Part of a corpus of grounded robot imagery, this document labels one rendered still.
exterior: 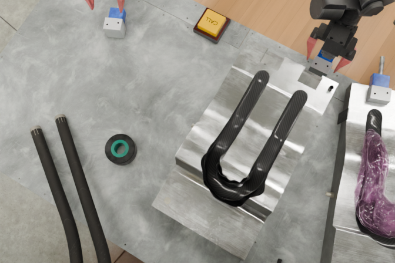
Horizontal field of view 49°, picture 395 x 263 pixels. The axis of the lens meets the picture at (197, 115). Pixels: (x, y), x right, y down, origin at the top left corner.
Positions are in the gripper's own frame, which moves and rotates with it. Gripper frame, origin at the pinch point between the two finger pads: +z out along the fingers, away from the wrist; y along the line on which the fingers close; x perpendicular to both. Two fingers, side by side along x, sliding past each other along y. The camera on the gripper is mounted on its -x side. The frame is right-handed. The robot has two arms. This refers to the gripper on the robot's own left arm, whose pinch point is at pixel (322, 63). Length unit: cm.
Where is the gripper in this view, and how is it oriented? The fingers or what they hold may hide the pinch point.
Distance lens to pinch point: 123.0
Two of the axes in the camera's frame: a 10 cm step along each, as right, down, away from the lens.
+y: 8.7, 4.6, -1.7
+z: -2.0, 6.5, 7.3
